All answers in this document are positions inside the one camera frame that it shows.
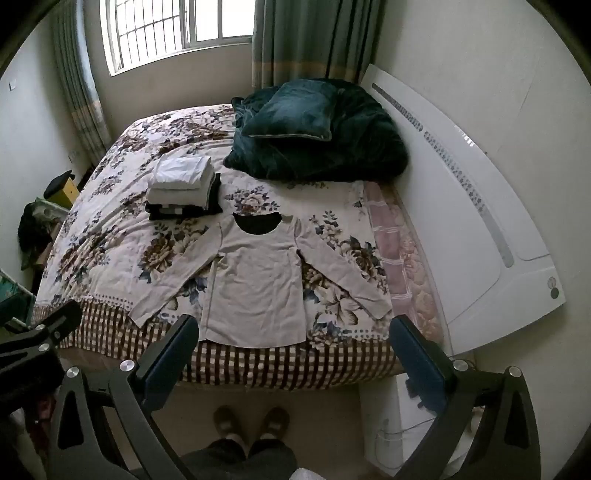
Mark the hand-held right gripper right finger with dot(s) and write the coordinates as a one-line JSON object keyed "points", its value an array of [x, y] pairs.
{"points": [[415, 360]]}

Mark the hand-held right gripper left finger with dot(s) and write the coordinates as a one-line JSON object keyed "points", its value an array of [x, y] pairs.
{"points": [[171, 355]]}

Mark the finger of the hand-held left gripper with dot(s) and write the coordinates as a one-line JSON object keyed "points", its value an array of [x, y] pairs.
{"points": [[55, 323]]}

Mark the beige long-sleeve shirt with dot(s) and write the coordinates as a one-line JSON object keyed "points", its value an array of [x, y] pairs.
{"points": [[258, 281]]}

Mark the dark clothes pile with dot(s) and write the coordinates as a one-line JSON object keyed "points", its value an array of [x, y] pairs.
{"points": [[37, 230]]}

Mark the stack of folded clothes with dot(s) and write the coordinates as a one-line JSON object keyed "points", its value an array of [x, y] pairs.
{"points": [[213, 196]]}

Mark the white nightstand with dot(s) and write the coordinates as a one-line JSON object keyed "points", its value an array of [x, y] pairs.
{"points": [[388, 424]]}

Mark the person's left shoe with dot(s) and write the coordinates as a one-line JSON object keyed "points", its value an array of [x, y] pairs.
{"points": [[228, 422]]}

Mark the person's shoe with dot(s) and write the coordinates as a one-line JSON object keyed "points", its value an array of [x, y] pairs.
{"points": [[273, 421], [228, 422]]}

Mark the pink mattress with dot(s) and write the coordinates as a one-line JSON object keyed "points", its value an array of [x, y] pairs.
{"points": [[406, 258]]}

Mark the person's right shoe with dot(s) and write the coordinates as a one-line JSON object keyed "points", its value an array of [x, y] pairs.
{"points": [[273, 421]]}

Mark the yellow box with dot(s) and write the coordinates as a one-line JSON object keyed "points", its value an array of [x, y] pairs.
{"points": [[67, 193]]}

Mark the floral bedsheet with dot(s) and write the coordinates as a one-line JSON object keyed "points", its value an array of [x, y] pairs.
{"points": [[120, 207]]}

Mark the white headboard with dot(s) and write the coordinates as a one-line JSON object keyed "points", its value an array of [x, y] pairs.
{"points": [[466, 207]]}

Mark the white folded garment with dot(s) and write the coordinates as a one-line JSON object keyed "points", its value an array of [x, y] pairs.
{"points": [[182, 168], [178, 191]]}

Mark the dark green quilt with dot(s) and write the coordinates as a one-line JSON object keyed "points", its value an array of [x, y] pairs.
{"points": [[341, 143]]}

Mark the green striped curtain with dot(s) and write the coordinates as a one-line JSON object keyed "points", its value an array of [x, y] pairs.
{"points": [[314, 41], [81, 92]]}

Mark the dark green pillow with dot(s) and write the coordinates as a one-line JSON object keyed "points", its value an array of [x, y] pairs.
{"points": [[291, 113]]}

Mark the barred window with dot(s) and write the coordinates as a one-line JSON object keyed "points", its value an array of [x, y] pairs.
{"points": [[175, 27]]}

